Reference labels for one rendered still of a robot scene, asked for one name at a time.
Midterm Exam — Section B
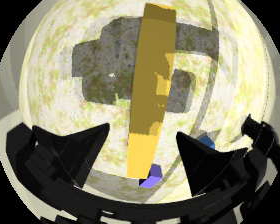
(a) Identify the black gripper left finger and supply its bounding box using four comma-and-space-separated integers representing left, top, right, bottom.
32, 123, 109, 189

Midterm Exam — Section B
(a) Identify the yellow bar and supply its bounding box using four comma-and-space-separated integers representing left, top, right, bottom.
127, 3, 177, 179

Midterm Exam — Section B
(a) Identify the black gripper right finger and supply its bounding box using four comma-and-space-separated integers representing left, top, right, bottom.
176, 131, 248, 197

